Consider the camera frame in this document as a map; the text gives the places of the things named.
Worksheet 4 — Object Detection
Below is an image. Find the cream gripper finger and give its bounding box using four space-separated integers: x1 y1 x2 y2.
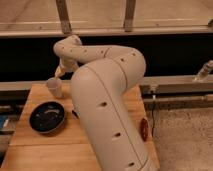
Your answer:
54 66 65 78

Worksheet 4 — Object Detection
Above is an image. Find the left wooden frame post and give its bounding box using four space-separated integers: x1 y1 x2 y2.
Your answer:
55 0 72 34

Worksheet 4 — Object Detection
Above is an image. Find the right wooden frame post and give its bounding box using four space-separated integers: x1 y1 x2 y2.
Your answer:
123 0 136 32

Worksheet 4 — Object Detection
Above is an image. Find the dark round bowl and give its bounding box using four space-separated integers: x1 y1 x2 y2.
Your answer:
29 101 65 134

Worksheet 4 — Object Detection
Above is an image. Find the white ceramic cup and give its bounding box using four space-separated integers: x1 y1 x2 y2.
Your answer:
46 77 62 98

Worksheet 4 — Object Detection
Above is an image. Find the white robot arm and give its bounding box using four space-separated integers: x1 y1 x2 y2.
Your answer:
53 35 157 171

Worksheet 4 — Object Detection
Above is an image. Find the red brown oval object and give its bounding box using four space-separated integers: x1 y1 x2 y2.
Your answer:
140 118 148 141

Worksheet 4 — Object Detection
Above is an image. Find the wooden frame post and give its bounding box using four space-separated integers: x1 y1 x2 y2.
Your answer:
123 0 136 32
55 0 72 34

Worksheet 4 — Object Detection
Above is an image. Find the black white striped block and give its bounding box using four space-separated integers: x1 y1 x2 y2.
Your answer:
72 110 79 119

